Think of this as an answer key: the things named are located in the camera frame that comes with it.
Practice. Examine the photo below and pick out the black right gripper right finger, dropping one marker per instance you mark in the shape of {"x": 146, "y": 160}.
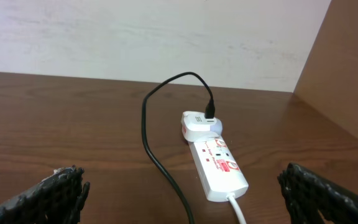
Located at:
{"x": 310, "y": 198}

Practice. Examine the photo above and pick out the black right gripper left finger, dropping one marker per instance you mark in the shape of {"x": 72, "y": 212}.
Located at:
{"x": 58, "y": 199}

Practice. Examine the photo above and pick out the white usb charger plug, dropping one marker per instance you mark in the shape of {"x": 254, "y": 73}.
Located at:
{"x": 196, "y": 128}

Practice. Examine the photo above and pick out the white power strip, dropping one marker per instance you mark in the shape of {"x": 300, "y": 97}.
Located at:
{"x": 219, "y": 173}

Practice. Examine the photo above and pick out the brown wooden side panel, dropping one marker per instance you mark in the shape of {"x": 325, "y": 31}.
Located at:
{"x": 329, "y": 80}

